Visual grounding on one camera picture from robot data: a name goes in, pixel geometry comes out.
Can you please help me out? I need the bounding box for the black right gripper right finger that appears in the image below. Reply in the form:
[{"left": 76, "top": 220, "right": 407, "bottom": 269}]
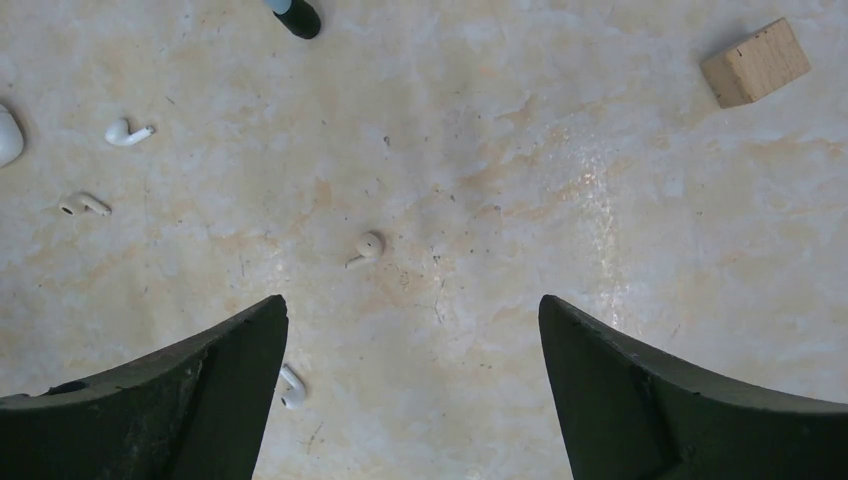
[{"left": 538, "top": 295, "right": 847, "bottom": 479}]

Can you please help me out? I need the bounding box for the light blue tripod stand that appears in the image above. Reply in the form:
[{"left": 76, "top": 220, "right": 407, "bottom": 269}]
[{"left": 264, "top": 0, "right": 322, "bottom": 40}]

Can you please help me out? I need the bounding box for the wooden cube block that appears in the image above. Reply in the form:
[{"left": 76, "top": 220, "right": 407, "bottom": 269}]
[{"left": 700, "top": 17, "right": 811, "bottom": 109}]

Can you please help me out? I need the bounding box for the white earbud near gripper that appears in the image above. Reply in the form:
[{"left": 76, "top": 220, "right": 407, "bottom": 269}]
[{"left": 279, "top": 364, "right": 307, "bottom": 410}]

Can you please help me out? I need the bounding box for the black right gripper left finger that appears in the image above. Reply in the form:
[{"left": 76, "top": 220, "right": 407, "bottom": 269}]
[{"left": 1, "top": 295, "right": 288, "bottom": 479}]

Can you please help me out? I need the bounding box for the beige earbud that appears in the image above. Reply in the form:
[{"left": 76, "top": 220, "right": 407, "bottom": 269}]
[
  {"left": 345, "top": 232, "right": 385, "bottom": 269},
  {"left": 59, "top": 192, "right": 112, "bottom": 216}
]

